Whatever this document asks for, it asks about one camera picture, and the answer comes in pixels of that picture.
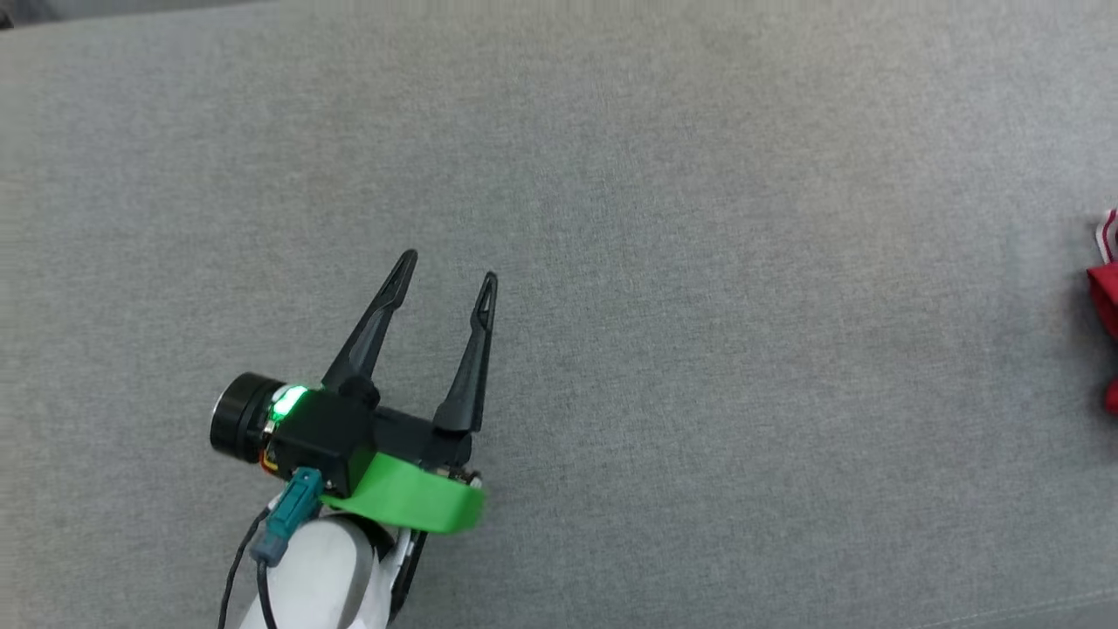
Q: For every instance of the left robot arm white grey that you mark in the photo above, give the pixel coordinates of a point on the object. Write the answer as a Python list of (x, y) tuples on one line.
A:
[(323, 577)]

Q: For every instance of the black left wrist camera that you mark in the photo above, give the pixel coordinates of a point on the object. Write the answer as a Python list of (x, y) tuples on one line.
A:
[(306, 428)]

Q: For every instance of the red and white garment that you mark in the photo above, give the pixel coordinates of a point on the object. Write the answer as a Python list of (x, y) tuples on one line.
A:
[(1107, 297)]

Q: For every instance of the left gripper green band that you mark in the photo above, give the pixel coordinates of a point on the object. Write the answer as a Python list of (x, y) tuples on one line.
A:
[(410, 498)]

